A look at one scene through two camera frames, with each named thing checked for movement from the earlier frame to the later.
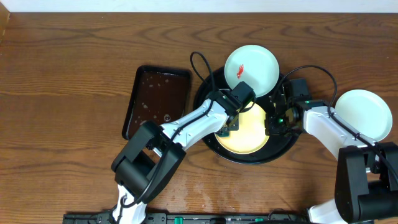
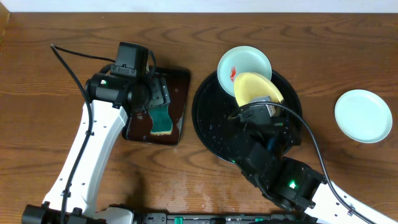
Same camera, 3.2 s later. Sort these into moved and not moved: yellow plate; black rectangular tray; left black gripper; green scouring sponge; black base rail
Moved: left black gripper; green scouring sponge; yellow plate
Not moved: black base rail; black rectangular tray
